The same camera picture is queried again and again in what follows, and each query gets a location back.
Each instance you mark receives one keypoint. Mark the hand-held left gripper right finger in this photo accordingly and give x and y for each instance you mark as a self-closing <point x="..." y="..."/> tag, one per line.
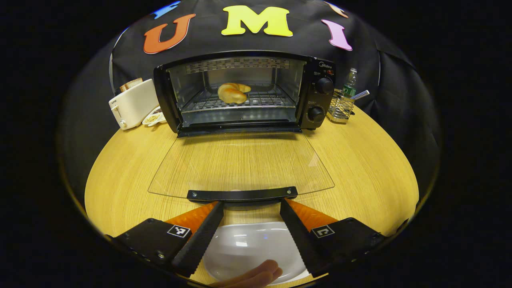
<point x="302" y="244"/>

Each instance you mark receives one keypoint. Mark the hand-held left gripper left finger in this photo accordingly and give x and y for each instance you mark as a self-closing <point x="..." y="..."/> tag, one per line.
<point x="200" y="244"/>

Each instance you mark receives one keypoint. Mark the black electric oven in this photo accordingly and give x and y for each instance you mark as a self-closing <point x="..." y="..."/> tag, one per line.
<point x="316" y="98"/>

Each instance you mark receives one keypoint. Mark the golden croissant bread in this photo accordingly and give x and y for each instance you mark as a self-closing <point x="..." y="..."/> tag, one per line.
<point x="232" y="95"/>

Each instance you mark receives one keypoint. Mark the white plate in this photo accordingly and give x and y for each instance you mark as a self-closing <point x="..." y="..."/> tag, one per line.
<point x="248" y="248"/>

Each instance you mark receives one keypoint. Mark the white divided snack dish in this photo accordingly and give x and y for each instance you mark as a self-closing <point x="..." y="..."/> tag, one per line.
<point x="152" y="118"/>

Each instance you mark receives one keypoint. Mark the white toaster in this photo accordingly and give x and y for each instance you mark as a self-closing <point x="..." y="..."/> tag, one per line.
<point x="134" y="106"/>

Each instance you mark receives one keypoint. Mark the striped blue white stick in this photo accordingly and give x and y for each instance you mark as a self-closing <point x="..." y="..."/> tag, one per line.
<point x="361" y="94"/>

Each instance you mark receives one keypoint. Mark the clear plastic water bottle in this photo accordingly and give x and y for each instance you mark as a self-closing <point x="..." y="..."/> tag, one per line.
<point x="350" y="84"/>

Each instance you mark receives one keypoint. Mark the toast bread slice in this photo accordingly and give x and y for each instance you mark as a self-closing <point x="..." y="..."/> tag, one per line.
<point x="136" y="82"/>
<point x="126" y="86"/>

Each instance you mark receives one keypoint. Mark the black backdrop cloth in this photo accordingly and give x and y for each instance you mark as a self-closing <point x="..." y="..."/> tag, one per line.
<point x="304" y="40"/>

